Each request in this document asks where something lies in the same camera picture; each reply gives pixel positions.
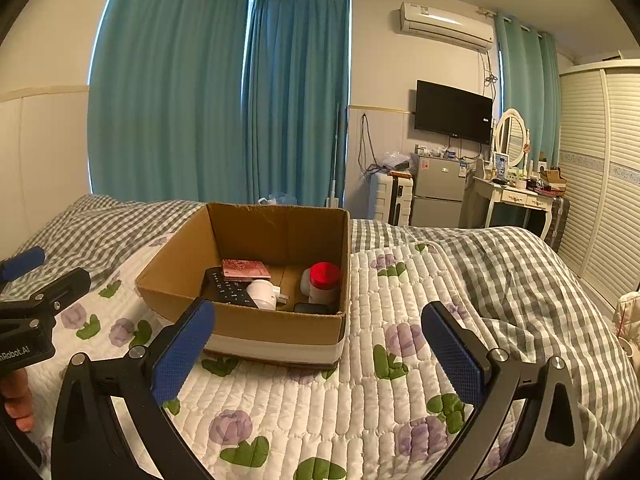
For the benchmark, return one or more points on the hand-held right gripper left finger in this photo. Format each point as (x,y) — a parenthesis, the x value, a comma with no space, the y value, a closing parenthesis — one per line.
(182,355)

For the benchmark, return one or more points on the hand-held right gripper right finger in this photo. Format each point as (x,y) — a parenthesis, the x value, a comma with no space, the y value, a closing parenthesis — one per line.
(457,360)

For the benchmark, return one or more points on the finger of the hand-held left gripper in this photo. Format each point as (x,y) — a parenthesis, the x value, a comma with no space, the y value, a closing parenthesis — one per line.
(20,264)
(60,287)

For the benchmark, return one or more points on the black remote control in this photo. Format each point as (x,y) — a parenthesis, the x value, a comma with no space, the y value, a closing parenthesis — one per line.
(225,289)

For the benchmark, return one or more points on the cardboard box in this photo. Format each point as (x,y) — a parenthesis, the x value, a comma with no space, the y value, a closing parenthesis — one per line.
(280,330)

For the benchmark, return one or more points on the red patterned card box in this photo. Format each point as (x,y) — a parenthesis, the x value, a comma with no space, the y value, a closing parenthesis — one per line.
(245,270)

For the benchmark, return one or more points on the black power bank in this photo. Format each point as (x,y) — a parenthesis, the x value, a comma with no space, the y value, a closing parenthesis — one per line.
(315,308)

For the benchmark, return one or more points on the white bottle with red cap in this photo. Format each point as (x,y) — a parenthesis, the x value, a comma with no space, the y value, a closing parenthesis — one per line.
(324,282)

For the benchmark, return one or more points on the person's left hand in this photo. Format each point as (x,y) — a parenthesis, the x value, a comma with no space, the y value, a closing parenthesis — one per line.
(17,400)

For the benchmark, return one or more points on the white floral quilted mat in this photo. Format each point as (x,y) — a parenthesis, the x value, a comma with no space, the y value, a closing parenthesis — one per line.
(310,410)

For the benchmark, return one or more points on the dark suitcase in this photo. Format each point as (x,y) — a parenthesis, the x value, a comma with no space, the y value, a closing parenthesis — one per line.
(557,222)

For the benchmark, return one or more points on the silver small fridge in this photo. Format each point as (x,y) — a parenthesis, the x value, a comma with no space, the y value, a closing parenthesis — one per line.
(437,190)

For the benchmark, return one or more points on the white dressing table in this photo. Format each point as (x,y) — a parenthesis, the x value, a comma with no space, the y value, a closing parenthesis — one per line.
(505,195)

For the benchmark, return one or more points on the white hard suitcase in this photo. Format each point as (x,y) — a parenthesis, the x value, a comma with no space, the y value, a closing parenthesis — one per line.
(390,200)

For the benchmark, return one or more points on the white bag behind bed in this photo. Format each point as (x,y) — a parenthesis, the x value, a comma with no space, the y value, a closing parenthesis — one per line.
(274,199)

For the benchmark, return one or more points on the small brown tabletop box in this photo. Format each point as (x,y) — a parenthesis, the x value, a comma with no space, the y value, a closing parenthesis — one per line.
(552,176)

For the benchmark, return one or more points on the clear plastic bag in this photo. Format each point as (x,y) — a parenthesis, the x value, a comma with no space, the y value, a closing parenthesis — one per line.
(394,161)

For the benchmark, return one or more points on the white louvered wardrobe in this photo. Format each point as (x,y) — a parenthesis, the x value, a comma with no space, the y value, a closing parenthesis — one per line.
(600,185)

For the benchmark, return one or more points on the wide teal curtain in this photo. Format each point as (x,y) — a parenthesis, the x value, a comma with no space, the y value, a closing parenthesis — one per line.
(165,85)

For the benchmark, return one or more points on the white oval vanity mirror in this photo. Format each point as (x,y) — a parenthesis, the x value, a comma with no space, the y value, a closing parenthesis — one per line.
(511,132)

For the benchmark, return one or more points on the white mop pole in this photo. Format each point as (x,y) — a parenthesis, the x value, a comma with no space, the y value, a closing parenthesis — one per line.
(334,160)

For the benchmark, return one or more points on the narrow teal curtain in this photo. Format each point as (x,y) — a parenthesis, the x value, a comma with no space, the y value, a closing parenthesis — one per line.
(530,90)

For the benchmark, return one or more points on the teal corner curtain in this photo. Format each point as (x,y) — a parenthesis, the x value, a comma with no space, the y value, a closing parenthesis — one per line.
(297,100)

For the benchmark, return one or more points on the white air conditioner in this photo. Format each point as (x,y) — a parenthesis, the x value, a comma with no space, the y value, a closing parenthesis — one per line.
(445,25)

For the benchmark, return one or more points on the black wall television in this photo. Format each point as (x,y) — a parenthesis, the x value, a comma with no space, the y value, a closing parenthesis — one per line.
(452,112)

